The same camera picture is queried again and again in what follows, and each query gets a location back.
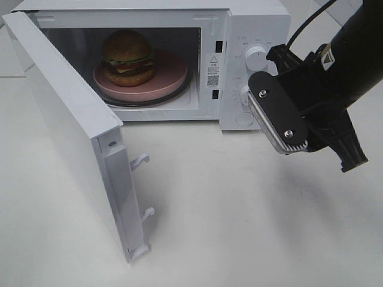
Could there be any glass microwave turntable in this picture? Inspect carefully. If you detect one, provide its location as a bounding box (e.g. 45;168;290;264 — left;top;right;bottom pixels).
100;71;193;108

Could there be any white microwave oven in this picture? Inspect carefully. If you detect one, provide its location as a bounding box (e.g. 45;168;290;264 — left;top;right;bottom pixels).
10;1;290;130

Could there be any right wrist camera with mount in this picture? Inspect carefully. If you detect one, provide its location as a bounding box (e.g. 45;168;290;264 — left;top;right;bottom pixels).
248;71;308;154

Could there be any pink round plate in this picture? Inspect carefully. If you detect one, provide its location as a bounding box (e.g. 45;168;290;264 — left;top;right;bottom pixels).
93;50;191;103

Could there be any white round door button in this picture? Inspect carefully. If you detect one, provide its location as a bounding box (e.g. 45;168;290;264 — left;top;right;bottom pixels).
236;112;255;127

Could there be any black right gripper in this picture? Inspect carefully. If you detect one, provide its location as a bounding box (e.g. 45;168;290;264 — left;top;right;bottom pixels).
266;44;368;172

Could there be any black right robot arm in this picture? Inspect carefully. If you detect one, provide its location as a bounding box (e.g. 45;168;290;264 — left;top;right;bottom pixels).
268;1;382;172

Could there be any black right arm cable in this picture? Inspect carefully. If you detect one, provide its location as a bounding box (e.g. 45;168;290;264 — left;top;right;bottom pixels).
285;0;339;48

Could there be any white upper power knob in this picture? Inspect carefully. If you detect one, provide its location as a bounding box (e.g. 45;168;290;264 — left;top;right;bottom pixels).
244;43;272;72

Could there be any white microwave door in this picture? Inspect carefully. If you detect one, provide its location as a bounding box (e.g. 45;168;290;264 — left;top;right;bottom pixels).
4;12;154;262

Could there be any white timer knob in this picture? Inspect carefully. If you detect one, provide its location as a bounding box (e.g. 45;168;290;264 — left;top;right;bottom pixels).
239;86;249;106

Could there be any burger with green lettuce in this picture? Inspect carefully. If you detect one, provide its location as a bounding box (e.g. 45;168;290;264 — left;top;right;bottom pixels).
101;29;155;87

